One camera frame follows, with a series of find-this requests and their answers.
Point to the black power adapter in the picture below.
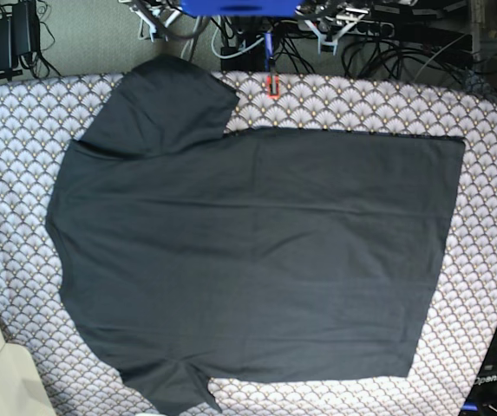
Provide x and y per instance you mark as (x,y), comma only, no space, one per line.
(19,35)

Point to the fan-patterned table cloth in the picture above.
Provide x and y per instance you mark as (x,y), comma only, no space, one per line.
(39,118)

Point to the blue clamp handle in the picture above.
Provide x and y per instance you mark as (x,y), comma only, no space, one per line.
(268,42)

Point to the blue box at top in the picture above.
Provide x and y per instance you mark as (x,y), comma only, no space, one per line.
(240,7)

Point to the black power strip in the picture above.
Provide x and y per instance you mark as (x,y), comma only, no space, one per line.
(367,28)

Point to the dark grey T-shirt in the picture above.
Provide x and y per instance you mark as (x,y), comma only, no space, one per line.
(267,255)

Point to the red clamp on table edge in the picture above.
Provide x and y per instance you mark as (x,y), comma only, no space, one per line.
(273,86)

